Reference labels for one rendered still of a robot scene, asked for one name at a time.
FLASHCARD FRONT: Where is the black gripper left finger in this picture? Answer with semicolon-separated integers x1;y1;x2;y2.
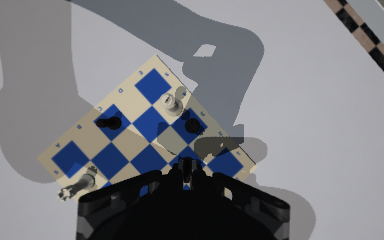
76;159;185;240

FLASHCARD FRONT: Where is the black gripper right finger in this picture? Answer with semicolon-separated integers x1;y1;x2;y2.
190;160;290;240

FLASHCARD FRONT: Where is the blue and cream chessboard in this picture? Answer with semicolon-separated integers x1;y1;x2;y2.
37;55;257;204

